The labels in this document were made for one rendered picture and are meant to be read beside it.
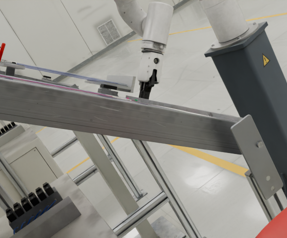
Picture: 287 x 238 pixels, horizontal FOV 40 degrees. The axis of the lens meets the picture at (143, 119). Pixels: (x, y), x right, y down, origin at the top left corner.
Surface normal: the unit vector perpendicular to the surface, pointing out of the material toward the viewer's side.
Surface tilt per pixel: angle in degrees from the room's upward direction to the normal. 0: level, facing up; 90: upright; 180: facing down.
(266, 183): 90
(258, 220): 0
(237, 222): 0
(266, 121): 90
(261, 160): 90
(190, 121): 90
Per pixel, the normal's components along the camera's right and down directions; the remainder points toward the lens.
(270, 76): 0.62, -0.07
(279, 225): -0.48, -0.83
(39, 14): 0.38, 0.12
